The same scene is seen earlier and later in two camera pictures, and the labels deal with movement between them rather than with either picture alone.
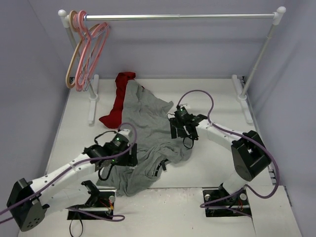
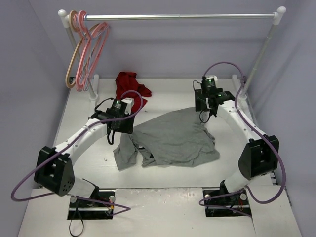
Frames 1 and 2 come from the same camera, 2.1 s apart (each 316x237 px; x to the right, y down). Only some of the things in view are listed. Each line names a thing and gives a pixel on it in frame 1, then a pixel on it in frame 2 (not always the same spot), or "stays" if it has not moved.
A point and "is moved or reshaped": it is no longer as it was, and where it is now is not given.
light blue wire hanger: (96, 40) stays
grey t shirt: (145, 115) is moved or reshaped
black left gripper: (133, 155) -> (123, 126)
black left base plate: (101, 201) stays
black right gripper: (180, 129) -> (201, 105)
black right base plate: (218, 203) stays
